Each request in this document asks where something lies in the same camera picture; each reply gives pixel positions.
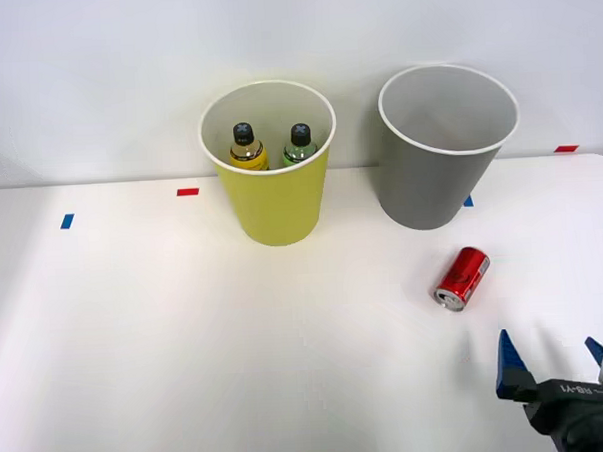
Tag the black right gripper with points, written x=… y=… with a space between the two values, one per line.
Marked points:
x=585 y=419

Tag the green drink bottle black cap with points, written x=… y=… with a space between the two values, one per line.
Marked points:
x=298 y=148

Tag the yellow drink bottle black cap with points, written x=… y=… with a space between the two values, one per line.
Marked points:
x=249 y=155

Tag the grey plastic waste bin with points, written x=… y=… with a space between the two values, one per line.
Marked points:
x=425 y=185

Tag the red drink can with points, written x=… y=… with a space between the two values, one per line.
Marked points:
x=463 y=277

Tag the yellow-green plastic waste bin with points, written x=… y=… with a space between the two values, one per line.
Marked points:
x=275 y=207

